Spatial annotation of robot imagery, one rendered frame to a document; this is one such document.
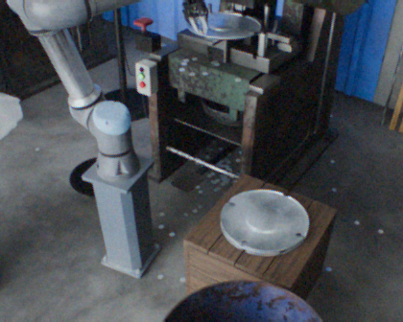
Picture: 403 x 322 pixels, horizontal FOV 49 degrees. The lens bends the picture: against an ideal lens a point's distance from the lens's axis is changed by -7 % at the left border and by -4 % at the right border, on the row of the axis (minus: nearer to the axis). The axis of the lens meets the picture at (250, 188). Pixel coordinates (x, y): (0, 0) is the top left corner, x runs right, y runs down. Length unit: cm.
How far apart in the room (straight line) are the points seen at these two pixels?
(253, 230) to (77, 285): 75
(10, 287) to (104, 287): 37
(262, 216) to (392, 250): 75
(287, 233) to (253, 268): 18
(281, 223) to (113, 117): 63
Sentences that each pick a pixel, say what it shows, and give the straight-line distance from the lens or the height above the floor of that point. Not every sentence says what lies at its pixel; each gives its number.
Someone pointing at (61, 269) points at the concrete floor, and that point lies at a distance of 194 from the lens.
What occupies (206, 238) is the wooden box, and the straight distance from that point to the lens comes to 149.
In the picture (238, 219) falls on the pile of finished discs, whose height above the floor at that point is 37.
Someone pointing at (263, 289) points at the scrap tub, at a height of 46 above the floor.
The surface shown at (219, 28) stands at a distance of 182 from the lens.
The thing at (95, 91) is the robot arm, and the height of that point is 70.
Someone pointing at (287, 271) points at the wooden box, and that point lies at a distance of 141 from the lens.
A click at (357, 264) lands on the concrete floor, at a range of 196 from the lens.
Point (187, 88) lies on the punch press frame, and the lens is 194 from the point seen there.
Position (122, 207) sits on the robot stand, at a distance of 161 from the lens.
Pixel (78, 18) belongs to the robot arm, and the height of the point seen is 100.
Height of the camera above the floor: 142
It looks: 40 degrees down
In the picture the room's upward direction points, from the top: 5 degrees clockwise
